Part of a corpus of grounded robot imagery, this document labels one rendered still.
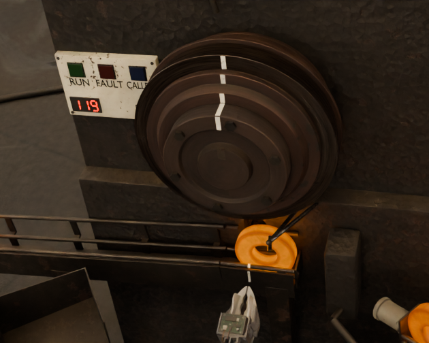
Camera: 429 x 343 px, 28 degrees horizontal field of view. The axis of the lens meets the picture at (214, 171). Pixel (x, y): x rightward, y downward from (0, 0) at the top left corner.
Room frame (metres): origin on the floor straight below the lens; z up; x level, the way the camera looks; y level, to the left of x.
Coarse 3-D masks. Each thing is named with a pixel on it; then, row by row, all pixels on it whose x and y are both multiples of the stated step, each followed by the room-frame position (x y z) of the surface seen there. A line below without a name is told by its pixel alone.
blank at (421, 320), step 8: (424, 304) 1.27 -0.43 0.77; (416, 312) 1.26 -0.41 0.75; (424, 312) 1.24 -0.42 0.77; (408, 320) 1.28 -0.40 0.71; (416, 320) 1.26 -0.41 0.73; (424, 320) 1.24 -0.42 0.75; (416, 328) 1.26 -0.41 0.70; (424, 328) 1.24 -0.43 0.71; (416, 336) 1.26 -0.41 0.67; (424, 336) 1.24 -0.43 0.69
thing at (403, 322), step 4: (408, 312) 1.29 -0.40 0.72; (404, 316) 1.28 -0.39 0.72; (408, 316) 1.28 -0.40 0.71; (400, 320) 1.27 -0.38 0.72; (404, 320) 1.28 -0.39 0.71; (400, 324) 1.27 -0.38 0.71; (404, 324) 1.27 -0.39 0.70; (400, 328) 1.27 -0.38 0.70; (404, 328) 1.27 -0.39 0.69; (408, 328) 1.28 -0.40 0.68; (400, 332) 1.27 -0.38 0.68; (404, 332) 1.27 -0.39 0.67; (408, 332) 1.28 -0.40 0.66; (400, 336) 1.26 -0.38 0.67; (400, 340) 1.26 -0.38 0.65
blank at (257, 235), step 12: (252, 228) 1.55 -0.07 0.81; (264, 228) 1.54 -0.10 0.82; (276, 228) 1.54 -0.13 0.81; (240, 240) 1.55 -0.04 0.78; (252, 240) 1.53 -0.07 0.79; (264, 240) 1.52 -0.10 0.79; (276, 240) 1.51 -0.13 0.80; (288, 240) 1.52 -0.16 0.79; (240, 252) 1.55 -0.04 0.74; (252, 252) 1.54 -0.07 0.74; (276, 252) 1.51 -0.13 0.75; (288, 252) 1.50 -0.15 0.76; (264, 264) 1.53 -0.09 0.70; (276, 264) 1.51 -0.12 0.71; (288, 264) 1.50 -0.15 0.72
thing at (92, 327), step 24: (24, 288) 1.55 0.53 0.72; (48, 288) 1.56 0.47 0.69; (72, 288) 1.58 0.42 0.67; (0, 312) 1.53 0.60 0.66; (24, 312) 1.54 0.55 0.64; (48, 312) 1.56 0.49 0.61; (72, 312) 1.55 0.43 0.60; (96, 312) 1.53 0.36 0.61; (0, 336) 1.47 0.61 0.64; (24, 336) 1.50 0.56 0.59; (48, 336) 1.48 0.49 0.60; (72, 336) 1.47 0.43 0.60; (96, 336) 1.45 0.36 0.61
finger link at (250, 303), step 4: (248, 288) 1.40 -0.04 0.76; (248, 292) 1.39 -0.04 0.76; (252, 292) 1.39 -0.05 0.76; (248, 296) 1.38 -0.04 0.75; (252, 296) 1.38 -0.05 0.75; (248, 300) 1.34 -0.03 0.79; (252, 300) 1.36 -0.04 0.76; (248, 304) 1.34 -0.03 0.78; (252, 304) 1.36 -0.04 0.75; (256, 304) 1.37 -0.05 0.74; (248, 308) 1.33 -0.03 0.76; (252, 308) 1.35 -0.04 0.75; (244, 312) 1.34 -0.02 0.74; (248, 312) 1.33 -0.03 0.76; (252, 312) 1.34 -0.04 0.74; (248, 316) 1.32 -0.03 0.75; (252, 316) 1.33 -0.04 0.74; (252, 320) 1.32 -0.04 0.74
